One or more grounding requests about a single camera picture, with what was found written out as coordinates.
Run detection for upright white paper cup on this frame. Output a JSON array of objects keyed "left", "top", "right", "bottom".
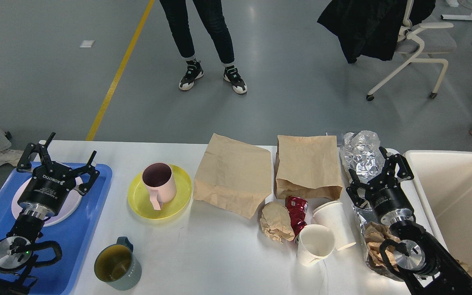
[{"left": 297, "top": 224, "right": 335, "bottom": 266}]

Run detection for left brown paper bag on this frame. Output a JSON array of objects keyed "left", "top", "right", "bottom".
[{"left": 193, "top": 133, "right": 272, "bottom": 219}]

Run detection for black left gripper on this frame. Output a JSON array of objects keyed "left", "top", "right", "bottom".
[{"left": 16, "top": 132, "right": 100, "bottom": 217}]

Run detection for crumpled brown paper ball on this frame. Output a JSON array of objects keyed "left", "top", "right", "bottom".
[{"left": 260, "top": 201, "right": 295, "bottom": 243}]

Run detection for crumpled aluminium foil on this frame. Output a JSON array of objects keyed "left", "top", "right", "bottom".
[{"left": 340, "top": 130, "right": 385, "bottom": 183}]

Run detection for white plastic bin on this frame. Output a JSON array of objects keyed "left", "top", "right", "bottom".
[{"left": 404, "top": 150, "right": 472, "bottom": 272}]

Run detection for right brown paper bag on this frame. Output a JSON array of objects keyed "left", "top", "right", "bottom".
[{"left": 274, "top": 136, "right": 343, "bottom": 200}]

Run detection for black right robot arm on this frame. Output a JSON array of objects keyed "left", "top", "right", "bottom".
[{"left": 346, "top": 147, "right": 472, "bottom": 295}]

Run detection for lying white paper cup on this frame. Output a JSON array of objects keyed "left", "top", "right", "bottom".
[{"left": 313, "top": 200, "right": 356, "bottom": 251}]

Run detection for yellow plastic plate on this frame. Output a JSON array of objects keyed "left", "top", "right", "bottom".
[{"left": 127, "top": 164, "right": 192, "bottom": 220}]

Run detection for foil bag with paper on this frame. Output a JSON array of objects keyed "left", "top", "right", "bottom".
[{"left": 352, "top": 205, "right": 403, "bottom": 281}]

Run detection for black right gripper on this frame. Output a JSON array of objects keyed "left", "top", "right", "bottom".
[{"left": 346, "top": 146, "right": 415, "bottom": 225}]

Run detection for white office chair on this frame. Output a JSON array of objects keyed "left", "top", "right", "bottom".
[{"left": 366, "top": 0, "right": 456, "bottom": 101}]

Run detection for standing person legs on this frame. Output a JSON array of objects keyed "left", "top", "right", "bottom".
[{"left": 159, "top": 0, "right": 248, "bottom": 95}]

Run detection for pink ribbed mug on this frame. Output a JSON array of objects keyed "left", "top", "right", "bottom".
[{"left": 142, "top": 163, "right": 177, "bottom": 211}]

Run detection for teal mug yellow inside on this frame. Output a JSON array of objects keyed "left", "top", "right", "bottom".
[{"left": 94, "top": 236, "right": 142, "bottom": 290}]

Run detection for brown paper bag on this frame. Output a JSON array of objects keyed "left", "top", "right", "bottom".
[
  {"left": 274, "top": 136, "right": 343, "bottom": 200},
  {"left": 193, "top": 133, "right": 272, "bottom": 219}
]

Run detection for blue plastic tray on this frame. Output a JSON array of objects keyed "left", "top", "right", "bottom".
[{"left": 0, "top": 164, "right": 113, "bottom": 295}]

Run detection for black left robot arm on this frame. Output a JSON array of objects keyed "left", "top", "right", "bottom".
[{"left": 0, "top": 132, "right": 100, "bottom": 295}]

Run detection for crushed red can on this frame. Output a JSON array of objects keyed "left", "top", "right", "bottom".
[{"left": 285, "top": 195, "right": 308, "bottom": 243}]

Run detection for black jacket on chair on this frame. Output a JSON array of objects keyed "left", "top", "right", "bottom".
[{"left": 317, "top": 0, "right": 436, "bottom": 64}]

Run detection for white pink plate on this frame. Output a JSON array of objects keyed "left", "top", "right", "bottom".
[{"left": 11, "top": 176, "right": 82, "bottom": 227}]

